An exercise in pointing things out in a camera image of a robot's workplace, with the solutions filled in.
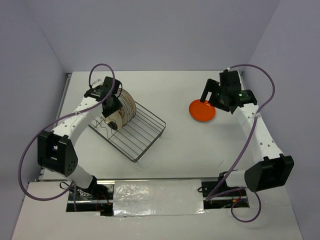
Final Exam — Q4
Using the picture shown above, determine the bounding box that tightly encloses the orange plastic plate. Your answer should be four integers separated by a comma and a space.
188, 99, 216, 122

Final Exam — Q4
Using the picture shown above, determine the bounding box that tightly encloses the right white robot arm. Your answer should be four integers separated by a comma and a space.
200, 71, 294, 196

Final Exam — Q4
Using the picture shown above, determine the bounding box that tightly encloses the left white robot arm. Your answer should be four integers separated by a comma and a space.
37, 76, 122, 200

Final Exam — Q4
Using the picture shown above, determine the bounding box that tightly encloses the cream peach plate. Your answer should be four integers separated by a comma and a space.
104, 111, 123, 131

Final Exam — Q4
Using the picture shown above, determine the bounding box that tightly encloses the white plate red lettering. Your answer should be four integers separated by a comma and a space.
118, 100, 130, 127

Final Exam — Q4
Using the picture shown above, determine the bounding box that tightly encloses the silver foil sheet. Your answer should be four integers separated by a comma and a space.
113, 179, 205, 217

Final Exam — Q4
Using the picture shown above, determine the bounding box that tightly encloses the grey wire dish rack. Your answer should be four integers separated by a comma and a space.
89, 101, 167, 163

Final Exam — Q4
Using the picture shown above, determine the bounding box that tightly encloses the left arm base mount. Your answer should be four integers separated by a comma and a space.
65, 184, 115, 217

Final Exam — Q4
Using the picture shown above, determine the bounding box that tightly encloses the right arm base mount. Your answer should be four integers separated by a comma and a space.
198, 172, 251, 210

